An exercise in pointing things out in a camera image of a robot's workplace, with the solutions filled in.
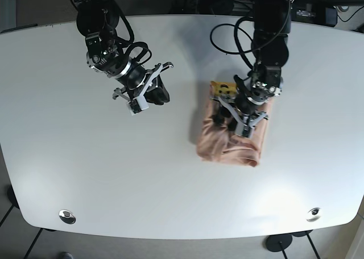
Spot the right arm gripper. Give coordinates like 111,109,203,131
111,61,173,105

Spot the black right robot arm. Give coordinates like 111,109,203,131
69,0,173,115

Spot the black round stand base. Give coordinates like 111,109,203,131
265,233,293,252

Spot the grey sneaker shoe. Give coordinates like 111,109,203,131
57,252,74,259

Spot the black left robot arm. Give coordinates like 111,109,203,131
211,0,291,139

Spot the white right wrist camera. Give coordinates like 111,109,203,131
127,96,149,115

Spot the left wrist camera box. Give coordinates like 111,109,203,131
234,123,255,139

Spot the metal table grommet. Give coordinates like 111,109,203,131
59,210,76,224
305,208,322,222

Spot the right metal table grommet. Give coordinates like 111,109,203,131
305,208,322,222

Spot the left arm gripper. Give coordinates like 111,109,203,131
210,95,268,132

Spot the left metal table grommet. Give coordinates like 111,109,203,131
59,210,76,224

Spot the peach pink T-shirt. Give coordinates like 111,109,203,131
196,99,268,167

